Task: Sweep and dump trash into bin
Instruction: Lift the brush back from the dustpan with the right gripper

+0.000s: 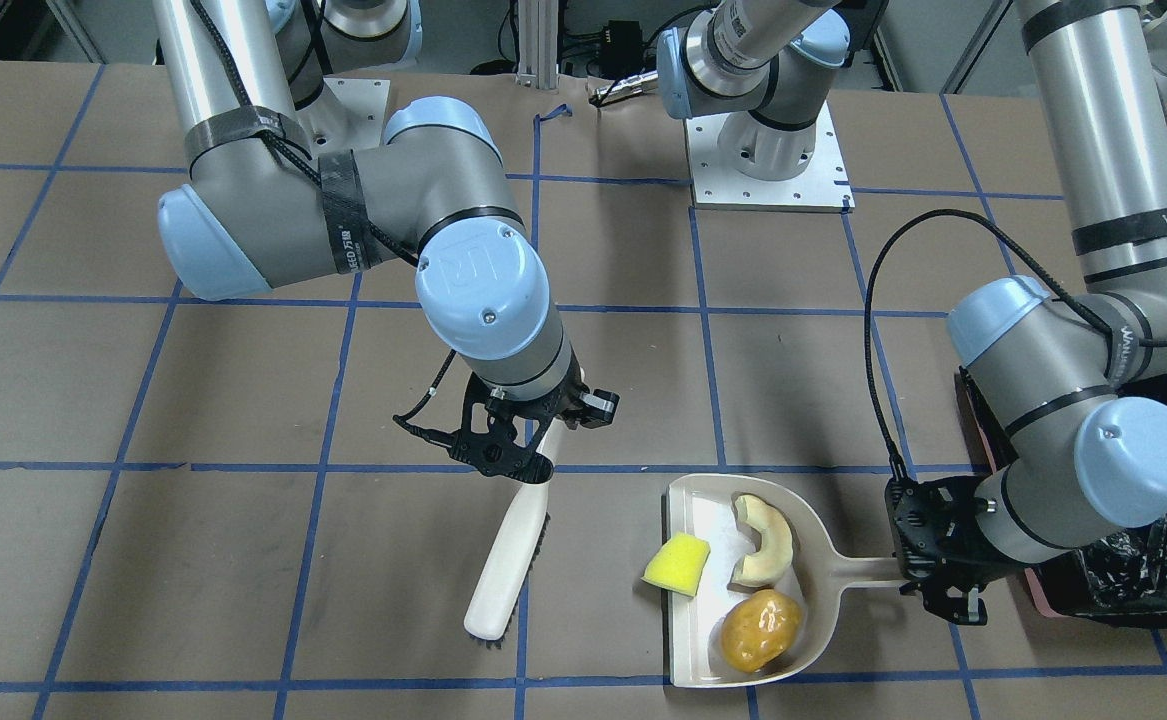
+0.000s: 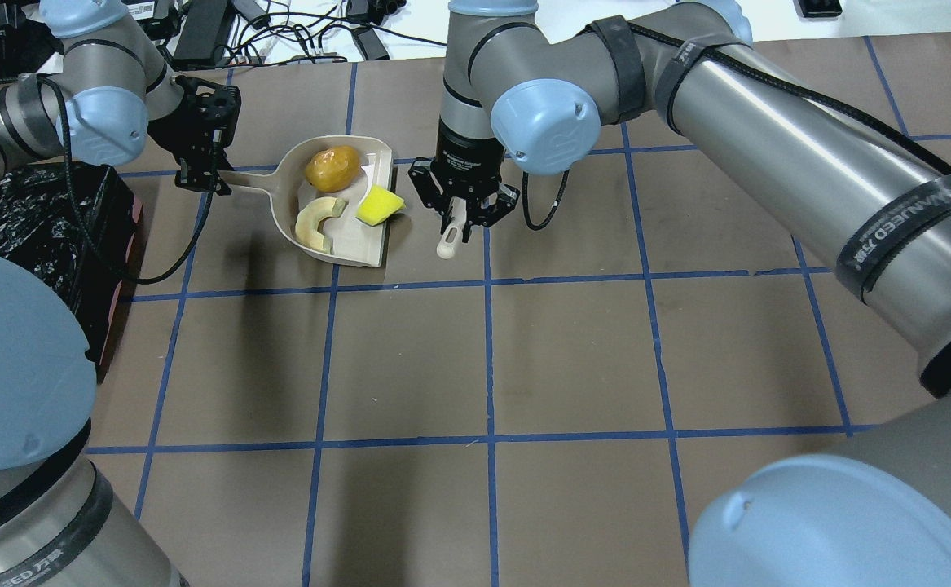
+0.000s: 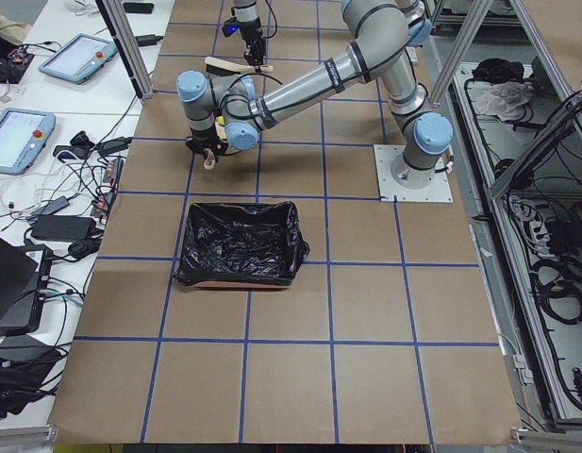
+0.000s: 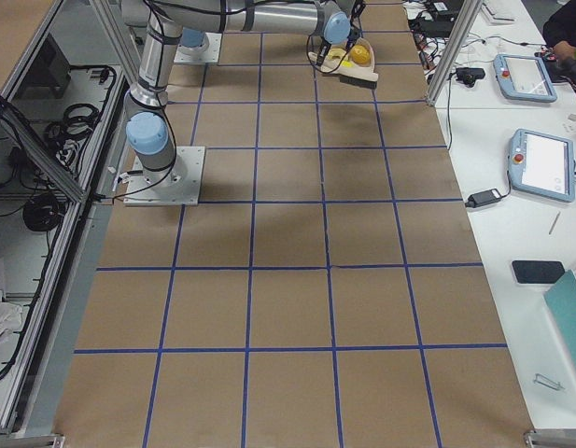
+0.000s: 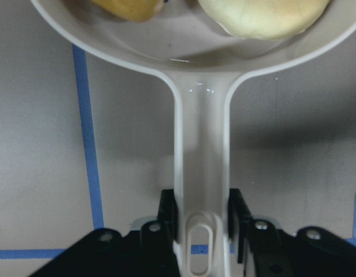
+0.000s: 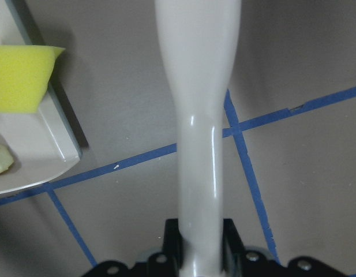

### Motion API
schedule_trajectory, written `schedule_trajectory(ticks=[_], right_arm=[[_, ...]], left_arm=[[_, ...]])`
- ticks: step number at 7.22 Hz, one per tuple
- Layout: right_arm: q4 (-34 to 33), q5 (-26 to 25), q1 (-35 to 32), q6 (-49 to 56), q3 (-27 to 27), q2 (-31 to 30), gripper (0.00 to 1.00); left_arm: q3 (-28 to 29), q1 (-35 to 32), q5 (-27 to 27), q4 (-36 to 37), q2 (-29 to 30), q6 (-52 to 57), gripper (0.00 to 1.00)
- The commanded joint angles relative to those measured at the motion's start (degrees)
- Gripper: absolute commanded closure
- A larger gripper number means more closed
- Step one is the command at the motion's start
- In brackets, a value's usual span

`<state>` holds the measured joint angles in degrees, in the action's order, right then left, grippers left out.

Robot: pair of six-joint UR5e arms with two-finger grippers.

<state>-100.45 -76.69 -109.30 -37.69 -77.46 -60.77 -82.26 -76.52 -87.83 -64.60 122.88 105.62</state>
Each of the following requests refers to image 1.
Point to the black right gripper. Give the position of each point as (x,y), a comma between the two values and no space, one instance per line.
(598,407)

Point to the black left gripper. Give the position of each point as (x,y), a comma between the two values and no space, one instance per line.
(963,537)

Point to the yellow green sponge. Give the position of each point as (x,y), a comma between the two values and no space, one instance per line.
(679,564)

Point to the pale curved melon slice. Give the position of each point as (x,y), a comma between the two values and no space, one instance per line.
(764,567)

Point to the cream hand brush black bristles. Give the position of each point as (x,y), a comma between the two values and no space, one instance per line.
(514,547)

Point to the brown potato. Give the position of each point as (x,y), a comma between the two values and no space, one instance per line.
(760,629)

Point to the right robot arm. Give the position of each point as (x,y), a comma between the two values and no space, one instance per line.
(268,205)

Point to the bin with black liner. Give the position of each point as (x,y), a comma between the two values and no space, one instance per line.
(1120,580)

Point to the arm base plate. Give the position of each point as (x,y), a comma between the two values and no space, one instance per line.
(347,115)
(737,164)

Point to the aluminium frame post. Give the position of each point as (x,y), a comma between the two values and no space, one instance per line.
(538,30)

